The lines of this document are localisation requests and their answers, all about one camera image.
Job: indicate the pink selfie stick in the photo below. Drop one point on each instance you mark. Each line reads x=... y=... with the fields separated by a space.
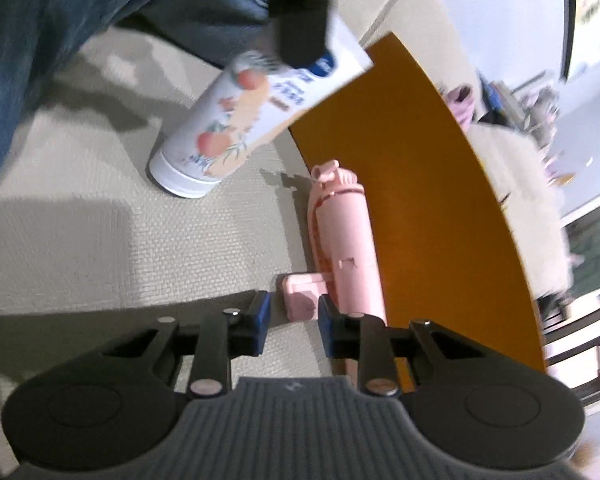
x=344 y=254

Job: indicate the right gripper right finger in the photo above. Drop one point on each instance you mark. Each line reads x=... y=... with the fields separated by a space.
x=363 y=341

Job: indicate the beige cushion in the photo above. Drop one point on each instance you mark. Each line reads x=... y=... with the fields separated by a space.
x=531 y=206

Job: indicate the beige sofa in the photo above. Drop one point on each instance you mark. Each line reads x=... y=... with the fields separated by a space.
x=89 y=246

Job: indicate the orange cardboard box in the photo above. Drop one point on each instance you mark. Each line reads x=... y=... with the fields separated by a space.
x=444 y=249

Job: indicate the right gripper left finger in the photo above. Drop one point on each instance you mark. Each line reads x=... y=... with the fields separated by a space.
x=222 y=337

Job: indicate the white peach lotion tube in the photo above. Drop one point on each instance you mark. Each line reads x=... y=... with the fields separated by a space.
x=255 y=98

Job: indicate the pink garment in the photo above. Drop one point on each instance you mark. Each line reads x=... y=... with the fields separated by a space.
x=462 y=104

